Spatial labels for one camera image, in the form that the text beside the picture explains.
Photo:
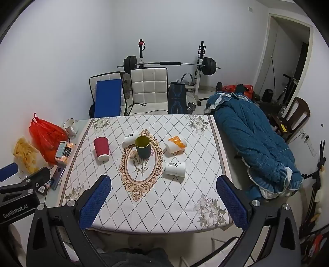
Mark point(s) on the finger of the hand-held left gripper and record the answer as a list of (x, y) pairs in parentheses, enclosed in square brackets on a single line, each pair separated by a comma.
[(9, 170), (38, 175)]

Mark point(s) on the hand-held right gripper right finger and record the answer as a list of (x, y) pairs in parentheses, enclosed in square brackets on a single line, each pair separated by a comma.
[(232, 202)]

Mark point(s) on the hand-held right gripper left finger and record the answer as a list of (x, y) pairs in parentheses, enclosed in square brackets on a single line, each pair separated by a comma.
[(94, 204)]

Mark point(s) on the red paper cup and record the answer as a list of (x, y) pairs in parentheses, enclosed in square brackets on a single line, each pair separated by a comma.
[(102, 149)]

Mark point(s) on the white paper cup black print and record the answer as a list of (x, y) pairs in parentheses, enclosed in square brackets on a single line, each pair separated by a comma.
[(128, 140), (174, 170)]

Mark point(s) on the dark green cup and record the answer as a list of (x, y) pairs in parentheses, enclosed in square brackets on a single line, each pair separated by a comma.
[(143, 149)]

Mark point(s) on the white paper cup orange print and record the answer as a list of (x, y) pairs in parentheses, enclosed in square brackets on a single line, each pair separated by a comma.
[(173, 148)]

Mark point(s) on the blue flat box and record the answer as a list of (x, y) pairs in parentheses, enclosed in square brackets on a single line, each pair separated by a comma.
[(57, 177)]

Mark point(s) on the yellow snack bag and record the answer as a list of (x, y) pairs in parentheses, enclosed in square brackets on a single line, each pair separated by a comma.
[(25, 155)]

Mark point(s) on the teal small box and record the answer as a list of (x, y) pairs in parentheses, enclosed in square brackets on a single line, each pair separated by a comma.
[(61, 149)]

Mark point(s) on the black orange small box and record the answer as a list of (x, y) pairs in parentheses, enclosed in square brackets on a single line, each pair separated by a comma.
[(68, 151)]

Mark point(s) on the red plastic bag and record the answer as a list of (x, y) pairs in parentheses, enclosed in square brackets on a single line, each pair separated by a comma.
[(45, 136)]

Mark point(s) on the white mug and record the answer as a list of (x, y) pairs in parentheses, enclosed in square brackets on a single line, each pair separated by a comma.
[(70, 127)]

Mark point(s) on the floral diamond pattern tablecloth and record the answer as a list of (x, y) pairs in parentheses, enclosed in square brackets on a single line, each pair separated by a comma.
[(154, 205)]

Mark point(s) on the blue quilt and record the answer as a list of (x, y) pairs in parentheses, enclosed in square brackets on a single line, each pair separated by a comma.
[(252, 138)]

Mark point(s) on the black tripod stand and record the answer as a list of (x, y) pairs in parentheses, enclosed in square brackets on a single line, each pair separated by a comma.
[(320, 164)]

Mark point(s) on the blue board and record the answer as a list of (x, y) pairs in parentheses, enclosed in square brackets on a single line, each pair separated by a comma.
[(108, 98)]

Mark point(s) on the grey dumbbell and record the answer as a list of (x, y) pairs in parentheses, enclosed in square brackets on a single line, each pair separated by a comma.
[(191, 107)]

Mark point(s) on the brown wooden chair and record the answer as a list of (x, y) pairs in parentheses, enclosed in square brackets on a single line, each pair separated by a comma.
[(299, 113)]

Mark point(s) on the black bag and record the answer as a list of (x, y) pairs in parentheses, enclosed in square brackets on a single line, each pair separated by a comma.
[(268, 95)]

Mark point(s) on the red cloth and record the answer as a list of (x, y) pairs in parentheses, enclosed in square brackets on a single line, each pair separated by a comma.
[(228, 88)]

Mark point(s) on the black blue exercise bench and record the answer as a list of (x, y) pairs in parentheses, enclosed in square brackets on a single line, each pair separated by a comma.
[(176, 98)]

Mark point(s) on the white padded chair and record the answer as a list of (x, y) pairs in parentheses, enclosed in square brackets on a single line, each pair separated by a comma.
[(149, 89)]

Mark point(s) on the white barbell rack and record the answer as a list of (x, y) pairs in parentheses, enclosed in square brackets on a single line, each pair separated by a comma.
[(199, 74)]

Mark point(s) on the black weight barbell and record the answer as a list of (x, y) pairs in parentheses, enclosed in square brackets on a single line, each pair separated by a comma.
[(209, 65)]

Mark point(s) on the white wall socket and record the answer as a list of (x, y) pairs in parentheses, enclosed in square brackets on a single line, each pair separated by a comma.
[(306, 135)]

